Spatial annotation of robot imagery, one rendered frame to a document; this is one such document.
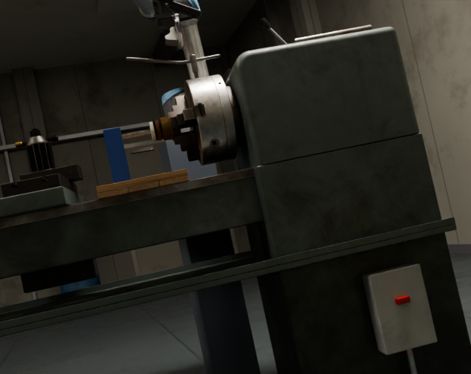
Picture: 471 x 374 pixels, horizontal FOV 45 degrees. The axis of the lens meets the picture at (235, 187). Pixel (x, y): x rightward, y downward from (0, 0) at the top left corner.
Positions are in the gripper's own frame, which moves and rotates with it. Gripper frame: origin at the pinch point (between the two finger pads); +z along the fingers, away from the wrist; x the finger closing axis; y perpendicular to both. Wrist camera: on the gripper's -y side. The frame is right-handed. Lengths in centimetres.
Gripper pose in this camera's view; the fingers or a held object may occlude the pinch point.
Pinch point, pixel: (182, 52)
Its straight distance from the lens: 213.2
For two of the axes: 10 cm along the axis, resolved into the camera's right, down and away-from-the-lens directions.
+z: 1.8, 9.8, 1.3
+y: -9.8, 1.9, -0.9
